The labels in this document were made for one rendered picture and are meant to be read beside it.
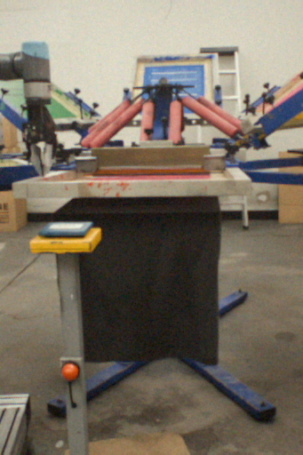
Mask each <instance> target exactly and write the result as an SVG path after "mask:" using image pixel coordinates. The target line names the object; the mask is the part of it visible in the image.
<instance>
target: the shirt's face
mask: <svg viewBox="0 0 303 455"><path fill-rule="evenodd" d="M94 198H95V197H78V198H73V199H72V200H70V201H69V202H68V203H66V204H64V205H62V206H61V207H60V208H59V209H58V210H57V211H56V212H55V213H147V212H218V211H219V207H218V202H217V197H216V196H194V202H193V203H151V204H193V206H142V207H85V206H86V205H87V204H89V203H90V202H91V201H92V200H93V199H94ZM140 205H144V204H140Z"/></svg>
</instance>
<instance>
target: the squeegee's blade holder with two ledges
mask: <svg viewBox="0 0 303 455"><path fill-rule="evenodd" d="M195 168H201V165H168V166H115V167H100V170H139V169H195Z"/></svg>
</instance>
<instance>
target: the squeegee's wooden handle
mask: <svg viewBox="0 0 303 455"><path fill-rule="evenodd" d="M91 154H92V157H95V158H96V167H97V170H99V169H100V167H115V166H168V165H201V168H203V155H210V154H211V147H210V146H178V147H132V148H92V149H91Z"/></svg>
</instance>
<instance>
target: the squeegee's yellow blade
mask: <svg viewBox="0 0 303 455"><path fill-rule="evenodd" d="M132 172H210V171H204V170H203V168H195V169H139V170H97V172H93V173H92V174H132Z"/></svg>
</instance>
